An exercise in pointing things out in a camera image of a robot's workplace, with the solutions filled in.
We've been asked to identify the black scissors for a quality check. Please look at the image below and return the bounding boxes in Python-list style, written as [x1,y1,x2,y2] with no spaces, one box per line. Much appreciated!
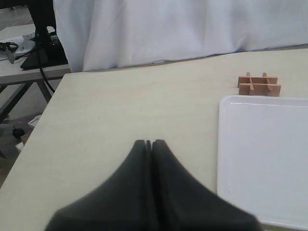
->
[0,42,19,64]

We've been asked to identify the black caster wheel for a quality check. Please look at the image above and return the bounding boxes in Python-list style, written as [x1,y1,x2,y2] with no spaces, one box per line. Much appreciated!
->
[12,128,25,139]

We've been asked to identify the notched wooden piece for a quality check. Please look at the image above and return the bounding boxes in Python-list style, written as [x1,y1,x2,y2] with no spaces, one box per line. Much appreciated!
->
[238,76,278,85]
[246,72,255,95]
[238,83,281,97]
[262,72,273,95]

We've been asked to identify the white curtain backdrop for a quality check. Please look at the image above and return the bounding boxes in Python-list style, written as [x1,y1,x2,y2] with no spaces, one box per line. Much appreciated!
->
[53,0,308,72]

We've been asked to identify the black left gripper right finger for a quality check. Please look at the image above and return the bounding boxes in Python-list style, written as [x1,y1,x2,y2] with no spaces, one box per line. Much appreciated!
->
[151,140,262,231]

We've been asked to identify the grey side table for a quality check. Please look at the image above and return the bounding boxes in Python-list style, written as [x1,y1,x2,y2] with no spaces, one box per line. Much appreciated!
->
[0,24,73,123]

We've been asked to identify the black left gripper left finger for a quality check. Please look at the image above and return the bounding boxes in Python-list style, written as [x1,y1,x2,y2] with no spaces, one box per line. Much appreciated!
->
[45,140,151,231]

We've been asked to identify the black monitor stand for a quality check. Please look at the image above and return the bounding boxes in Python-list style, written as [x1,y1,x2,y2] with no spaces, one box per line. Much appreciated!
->
[21,0,68,70]

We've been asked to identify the white plastic tray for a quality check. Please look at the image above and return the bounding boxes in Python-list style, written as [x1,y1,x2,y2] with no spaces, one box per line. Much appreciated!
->
[217,95,308,231]

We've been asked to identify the black cable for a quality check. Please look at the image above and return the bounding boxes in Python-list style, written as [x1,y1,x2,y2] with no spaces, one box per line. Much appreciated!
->
[36,28,56,93]

